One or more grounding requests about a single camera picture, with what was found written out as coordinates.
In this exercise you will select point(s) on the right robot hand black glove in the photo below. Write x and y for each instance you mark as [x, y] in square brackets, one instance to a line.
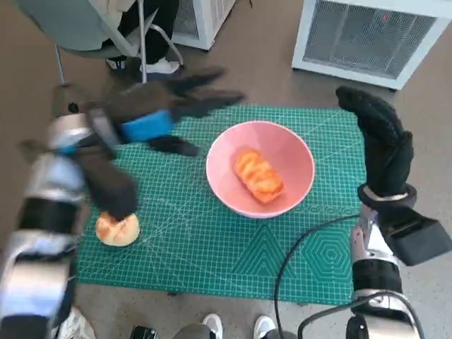
[383, 152]

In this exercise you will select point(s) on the left robot hand blue tape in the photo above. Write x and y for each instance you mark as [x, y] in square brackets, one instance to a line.
[148, 102]

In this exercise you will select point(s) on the pink bowl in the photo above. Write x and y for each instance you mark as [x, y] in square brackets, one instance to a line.
[226, 169]

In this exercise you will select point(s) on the oblong toy bread loaf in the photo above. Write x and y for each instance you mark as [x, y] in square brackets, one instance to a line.
[259, 176]

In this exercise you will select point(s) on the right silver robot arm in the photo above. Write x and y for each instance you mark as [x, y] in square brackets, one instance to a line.
[374, 275]

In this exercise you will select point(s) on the round toy bread bun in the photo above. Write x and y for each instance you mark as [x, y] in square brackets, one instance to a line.
[116, 233]

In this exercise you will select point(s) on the person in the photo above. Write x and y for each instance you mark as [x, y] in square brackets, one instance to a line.
[155, 39]
[212, 325]
[79, 325]

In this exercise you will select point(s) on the small white mesh cabinet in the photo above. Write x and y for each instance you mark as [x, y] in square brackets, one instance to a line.
[212, 19]

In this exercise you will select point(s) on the grey office chair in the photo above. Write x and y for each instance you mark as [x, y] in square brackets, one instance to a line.
[63, 21]

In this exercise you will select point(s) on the large white mesh cabinet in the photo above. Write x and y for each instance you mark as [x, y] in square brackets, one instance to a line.
[367, 35]

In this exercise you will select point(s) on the green cutting mat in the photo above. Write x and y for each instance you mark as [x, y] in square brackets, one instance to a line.
[197, 247]

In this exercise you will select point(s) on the black table clip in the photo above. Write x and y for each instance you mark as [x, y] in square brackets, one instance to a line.
[173, 294]
[302, 304]

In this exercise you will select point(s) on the black device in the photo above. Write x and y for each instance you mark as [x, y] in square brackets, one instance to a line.
[143, 332]

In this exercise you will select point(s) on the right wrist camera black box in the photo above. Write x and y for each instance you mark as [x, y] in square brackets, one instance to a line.
[416, 236]

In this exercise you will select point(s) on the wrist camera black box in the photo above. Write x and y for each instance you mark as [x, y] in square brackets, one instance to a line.
[109, 190]
[416, 236]

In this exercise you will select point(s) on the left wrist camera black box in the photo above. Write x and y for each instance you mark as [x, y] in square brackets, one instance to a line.
[109, 190]

